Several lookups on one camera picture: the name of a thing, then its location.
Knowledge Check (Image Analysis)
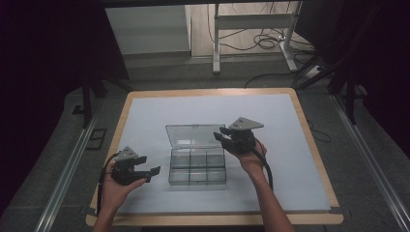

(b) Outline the left hand-held gripper cable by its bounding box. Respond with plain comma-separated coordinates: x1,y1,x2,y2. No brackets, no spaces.
96,153,120,216

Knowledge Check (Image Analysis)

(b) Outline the right hand-held gripper cable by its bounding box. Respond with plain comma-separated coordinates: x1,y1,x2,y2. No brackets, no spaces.
252,138,275,191

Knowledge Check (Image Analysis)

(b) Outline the white table mat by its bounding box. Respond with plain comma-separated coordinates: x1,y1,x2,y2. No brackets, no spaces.
117,93,332,215

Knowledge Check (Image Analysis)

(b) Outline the hand-held gripper cable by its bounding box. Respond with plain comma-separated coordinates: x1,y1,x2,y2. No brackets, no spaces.
252,138,275,191
96,153,120,216

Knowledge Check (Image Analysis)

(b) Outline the thin black floor cable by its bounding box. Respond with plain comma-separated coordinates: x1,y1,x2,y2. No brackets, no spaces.
307,120,333,143

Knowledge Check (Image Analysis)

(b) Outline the person's right hand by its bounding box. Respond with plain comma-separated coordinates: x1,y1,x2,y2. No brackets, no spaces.
226,140,268,176

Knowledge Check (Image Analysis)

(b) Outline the aluminium floor rail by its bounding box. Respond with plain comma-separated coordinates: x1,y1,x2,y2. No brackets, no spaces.
33,112,101,232
330,93,410,232

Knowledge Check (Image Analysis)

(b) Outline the clear plastic compartment box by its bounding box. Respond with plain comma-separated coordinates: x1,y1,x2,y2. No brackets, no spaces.
164,124,227,187

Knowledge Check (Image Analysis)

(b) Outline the black metal stand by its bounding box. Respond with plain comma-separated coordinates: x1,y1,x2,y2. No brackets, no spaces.
296,47,368,125
72,73,130,130

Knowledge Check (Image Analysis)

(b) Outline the white metal desk frame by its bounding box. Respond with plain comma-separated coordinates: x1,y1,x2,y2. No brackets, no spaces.
212,1,299,74

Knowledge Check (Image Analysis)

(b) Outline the person's left hand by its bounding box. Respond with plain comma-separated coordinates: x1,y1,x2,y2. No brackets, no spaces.
102,160,148,213

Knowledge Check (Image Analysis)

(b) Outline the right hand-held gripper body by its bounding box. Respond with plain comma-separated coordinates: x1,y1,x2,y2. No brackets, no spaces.
224,116,265,156

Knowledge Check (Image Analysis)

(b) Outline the white cabinet panel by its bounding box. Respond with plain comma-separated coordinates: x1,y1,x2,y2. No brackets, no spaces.
104,4,191,56

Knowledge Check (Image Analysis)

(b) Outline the black floor plate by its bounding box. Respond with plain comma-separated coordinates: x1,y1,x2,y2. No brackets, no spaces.
86,128,108,151

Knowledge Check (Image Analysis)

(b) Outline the tangle of black floor cables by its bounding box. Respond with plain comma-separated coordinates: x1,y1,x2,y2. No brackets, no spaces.
207,1,315,52

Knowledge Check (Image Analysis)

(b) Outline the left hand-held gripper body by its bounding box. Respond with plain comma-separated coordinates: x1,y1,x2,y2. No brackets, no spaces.
110,146,140,187

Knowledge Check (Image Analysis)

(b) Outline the white power strip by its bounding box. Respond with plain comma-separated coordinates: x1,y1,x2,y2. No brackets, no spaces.
303,64,325,80

